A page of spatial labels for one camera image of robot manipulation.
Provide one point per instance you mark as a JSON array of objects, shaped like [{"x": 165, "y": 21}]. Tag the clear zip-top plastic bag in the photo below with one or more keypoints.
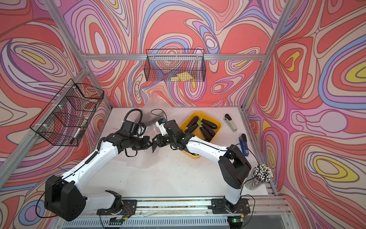
[{"x": 156, "y": 107}]

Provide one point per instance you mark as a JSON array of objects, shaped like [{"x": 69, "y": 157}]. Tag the black wire basket left wall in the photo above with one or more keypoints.
[{"x": 65, "y": 119}]

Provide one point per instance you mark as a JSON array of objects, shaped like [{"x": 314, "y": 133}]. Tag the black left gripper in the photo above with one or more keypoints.
[{"x": 146, "y": 140}]

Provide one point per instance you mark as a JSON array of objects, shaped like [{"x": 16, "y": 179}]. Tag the black wire basket back wall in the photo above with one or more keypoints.
[{"x": 157, "y": 69}]

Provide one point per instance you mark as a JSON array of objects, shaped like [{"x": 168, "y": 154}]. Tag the yellow cloth in basket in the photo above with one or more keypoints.
[{"x": 181, "y": 77}]

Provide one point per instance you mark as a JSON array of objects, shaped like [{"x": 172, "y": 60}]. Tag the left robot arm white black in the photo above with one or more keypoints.
[{"x": 64, "y": 195}]

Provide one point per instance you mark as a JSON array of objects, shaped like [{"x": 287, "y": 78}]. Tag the aluminium frame post left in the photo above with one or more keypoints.
[{"x": 38, "y": 63}]

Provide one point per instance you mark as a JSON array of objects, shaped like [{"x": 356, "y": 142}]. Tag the black wire basket wall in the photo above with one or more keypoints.
[
  {"x": 65, "y": 119},
  {"x": 157, "y": 69}
]

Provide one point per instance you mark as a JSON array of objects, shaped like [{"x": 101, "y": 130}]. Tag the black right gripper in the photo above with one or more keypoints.
[{"x": 159, "y": 138}]

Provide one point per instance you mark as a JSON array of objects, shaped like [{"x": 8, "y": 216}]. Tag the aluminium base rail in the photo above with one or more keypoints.
[{"x": 269, "y": 212}]

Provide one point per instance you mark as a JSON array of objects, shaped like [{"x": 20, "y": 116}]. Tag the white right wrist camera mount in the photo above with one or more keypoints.
[{"x": 160, "y": 124}]

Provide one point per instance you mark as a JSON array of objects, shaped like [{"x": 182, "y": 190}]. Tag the blue black tool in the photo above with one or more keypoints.
[{"x": 243, "y": 144}]

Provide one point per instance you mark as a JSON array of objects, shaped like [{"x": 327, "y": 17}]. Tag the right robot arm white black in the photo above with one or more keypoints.
[{"x": 233, "y": 165}]

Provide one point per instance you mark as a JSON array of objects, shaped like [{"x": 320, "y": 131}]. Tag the purple eggplant in tray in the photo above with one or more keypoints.
[
  {"x": 193, "y": 122},
  {"x": 192, "y": 128},
  {"x": 209, "y": 123},
  {"x": 208, "y": 129},
  {"x": 206, "y": 134}
]

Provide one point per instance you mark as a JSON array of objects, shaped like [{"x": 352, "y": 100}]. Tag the yellow plastic tray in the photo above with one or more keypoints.
[{"x": 197, "y": 132}]

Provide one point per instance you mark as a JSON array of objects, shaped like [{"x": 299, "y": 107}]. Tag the aluminium horizontal back bar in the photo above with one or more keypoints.
[{"x": 138, "y": 57}]

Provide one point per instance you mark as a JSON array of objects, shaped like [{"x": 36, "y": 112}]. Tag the aluminium frame post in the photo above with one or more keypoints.
[
  {"x": 284, "y": 17},
  {"x": 38, "y": 63}
]

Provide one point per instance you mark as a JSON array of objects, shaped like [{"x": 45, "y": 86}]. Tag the grey black stapler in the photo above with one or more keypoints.
[{"x": 228, "y": 120}]

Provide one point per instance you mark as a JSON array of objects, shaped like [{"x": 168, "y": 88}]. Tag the aluminium frame post right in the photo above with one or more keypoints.
[{"x": 284, "y": 17}]

